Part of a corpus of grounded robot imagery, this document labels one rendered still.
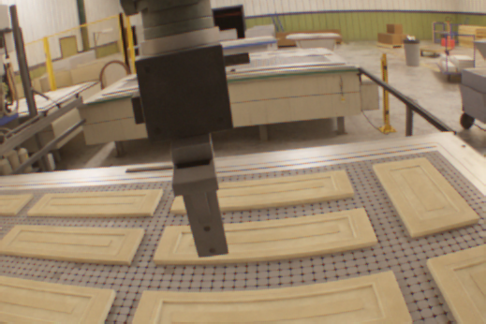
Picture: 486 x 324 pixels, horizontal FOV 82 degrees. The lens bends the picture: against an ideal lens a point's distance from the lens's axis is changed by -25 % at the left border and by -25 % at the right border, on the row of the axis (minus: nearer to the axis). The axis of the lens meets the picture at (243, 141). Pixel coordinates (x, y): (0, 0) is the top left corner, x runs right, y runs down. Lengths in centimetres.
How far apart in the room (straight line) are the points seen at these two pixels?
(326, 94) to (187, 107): 358
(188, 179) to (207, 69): 16
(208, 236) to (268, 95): 352
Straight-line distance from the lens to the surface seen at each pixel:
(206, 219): 54
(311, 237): 106
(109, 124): 451
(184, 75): 53
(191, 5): 58
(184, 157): 52
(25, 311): 109
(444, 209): 120
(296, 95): 404
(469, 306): 88
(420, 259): 100
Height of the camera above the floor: 151
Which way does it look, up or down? 20 degrees down
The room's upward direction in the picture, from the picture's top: 8 degrees counter-clockwise
